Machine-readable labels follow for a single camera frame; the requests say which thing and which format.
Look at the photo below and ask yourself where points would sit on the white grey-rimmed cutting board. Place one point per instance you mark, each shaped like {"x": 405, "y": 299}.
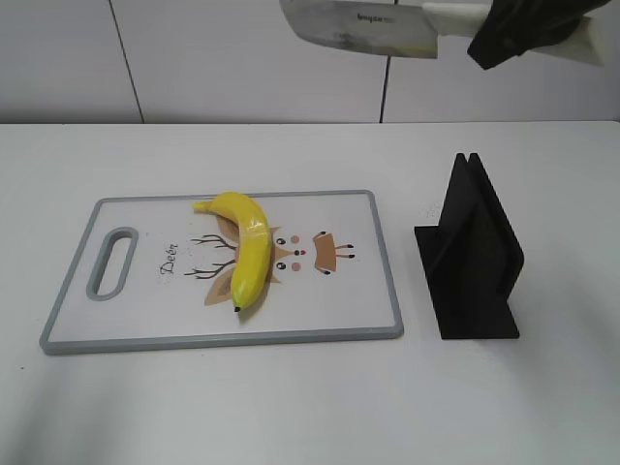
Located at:
{"x": 150, "y": 273}

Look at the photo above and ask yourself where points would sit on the yellow plastic banana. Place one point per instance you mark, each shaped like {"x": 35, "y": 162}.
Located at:
{"x": 254, "y": 244}

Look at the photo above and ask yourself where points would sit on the black gripper finger holding knife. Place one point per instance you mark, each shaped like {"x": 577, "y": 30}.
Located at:
{"x": 559, "y": 27}

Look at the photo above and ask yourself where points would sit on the black knife stand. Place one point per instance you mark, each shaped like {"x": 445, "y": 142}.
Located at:
{"x": 471, "y": 258}

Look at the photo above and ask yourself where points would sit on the steel cleaver white handle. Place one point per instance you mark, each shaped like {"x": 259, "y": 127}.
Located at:
{"x": 383, "y": 29}

